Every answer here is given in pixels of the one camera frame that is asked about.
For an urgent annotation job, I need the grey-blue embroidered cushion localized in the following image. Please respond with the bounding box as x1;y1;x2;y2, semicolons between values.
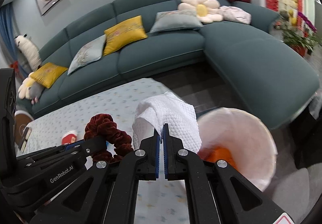
67;34;107;76
150;9;204;33

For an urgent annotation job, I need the white panda plush toy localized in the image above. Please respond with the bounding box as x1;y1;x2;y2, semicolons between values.
14;34;42;69

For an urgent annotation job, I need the large yellow embroidered cushion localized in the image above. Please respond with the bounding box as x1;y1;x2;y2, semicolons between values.
104;16;148;56

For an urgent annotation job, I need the blue curtain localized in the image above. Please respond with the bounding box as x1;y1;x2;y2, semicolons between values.
0;4;21;68

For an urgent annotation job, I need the grey mouse plush toy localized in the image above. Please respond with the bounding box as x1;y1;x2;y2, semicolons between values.
28;83;44;105

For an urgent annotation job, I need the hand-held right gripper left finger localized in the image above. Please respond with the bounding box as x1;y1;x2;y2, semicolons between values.
30;130;161;224

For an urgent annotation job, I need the white cushion right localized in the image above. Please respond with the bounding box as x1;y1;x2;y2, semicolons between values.
218;5;252;24

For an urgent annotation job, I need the white daisy flower pillow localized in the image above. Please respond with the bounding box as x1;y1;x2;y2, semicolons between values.
178;0;224;24

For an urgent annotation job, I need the white textured cloth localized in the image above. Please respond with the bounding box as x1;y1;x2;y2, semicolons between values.
132;92;204;153

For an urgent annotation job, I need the red paper cup with label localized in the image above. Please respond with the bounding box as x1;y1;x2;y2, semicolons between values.
62;131;78;145

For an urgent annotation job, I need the trash bin with white liner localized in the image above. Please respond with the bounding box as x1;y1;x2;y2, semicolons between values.
181;108;278;192

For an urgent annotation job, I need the dark red velvet scrunchie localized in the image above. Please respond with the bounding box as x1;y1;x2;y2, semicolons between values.
84;113;134;163

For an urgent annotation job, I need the potted green plant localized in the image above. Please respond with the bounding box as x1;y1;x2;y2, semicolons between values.
279;11;322;56

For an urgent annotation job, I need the floral light blue tablecloth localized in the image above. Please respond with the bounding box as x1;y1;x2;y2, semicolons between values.
15;78;194;224

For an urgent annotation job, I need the small yellow embroidered cushion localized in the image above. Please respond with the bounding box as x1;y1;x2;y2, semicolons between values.
30;62;69;89

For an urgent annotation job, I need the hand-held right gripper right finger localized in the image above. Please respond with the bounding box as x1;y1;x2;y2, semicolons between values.
162;123;296;224

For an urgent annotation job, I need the orange plastic bag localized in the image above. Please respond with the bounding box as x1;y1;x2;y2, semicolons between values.
201;146;237;168

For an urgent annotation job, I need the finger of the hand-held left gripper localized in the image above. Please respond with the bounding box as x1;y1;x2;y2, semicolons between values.
0;152;88;214
15;137;108;165

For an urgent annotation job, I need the teal corner sofa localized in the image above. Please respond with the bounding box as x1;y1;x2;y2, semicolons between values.
24;0;320;130

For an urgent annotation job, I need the cream flower plush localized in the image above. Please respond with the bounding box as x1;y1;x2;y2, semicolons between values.
18;72;38;100

